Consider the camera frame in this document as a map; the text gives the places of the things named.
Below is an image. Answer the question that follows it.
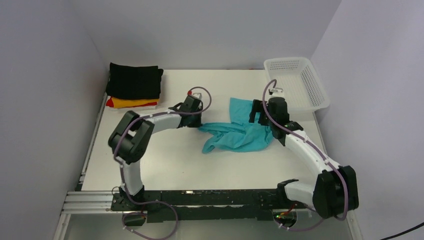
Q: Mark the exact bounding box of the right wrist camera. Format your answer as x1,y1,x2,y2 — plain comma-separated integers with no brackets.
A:
268,87,285,98

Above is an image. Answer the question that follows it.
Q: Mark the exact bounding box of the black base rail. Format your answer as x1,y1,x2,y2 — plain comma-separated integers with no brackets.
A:
110,189,305,223

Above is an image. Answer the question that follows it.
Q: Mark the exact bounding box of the turquoise t-shirt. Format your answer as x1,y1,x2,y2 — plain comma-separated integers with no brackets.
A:
198,97,274,154

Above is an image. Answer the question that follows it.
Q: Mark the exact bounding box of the aluminium frame rail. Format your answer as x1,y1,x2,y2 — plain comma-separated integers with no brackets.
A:
53,95,113,240

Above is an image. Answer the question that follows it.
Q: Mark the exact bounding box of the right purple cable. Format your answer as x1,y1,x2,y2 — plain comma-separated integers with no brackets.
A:
262,78,350,232

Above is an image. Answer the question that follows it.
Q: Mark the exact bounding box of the folded red t-shirt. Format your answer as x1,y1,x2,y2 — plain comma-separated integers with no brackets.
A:
105,98,158,109

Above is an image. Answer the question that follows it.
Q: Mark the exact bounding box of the folded yellow t-shirt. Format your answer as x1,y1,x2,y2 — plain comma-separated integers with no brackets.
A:
110,96,161,110

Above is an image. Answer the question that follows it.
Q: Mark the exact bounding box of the folded black t-shirt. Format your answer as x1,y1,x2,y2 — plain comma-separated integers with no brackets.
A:
105,62,164,100

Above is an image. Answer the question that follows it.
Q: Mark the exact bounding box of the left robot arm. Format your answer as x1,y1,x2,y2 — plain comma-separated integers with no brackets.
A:
107,93,203,203

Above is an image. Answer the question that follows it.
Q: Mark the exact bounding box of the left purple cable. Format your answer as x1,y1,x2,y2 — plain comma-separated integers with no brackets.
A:
112,86,213,240

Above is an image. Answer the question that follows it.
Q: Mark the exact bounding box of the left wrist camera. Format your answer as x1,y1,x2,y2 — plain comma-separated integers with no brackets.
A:
187,88,203,100

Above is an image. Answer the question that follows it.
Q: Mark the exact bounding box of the white plastic basket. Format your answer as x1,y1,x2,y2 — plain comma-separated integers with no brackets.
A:
263,57,330,114

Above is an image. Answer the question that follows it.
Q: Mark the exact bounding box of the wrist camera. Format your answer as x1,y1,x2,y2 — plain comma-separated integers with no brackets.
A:
187,88,203,100
268,87,285,98

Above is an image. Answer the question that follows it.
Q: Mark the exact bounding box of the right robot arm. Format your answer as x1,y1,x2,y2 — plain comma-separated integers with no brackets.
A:
248,97,359,219

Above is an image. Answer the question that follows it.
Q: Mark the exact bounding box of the purple cable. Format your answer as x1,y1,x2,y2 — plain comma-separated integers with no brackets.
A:
262,78,350,232
112,86,213,240

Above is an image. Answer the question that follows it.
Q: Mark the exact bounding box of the black cable bottom right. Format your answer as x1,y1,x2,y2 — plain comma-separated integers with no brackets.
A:
380,221,424,240

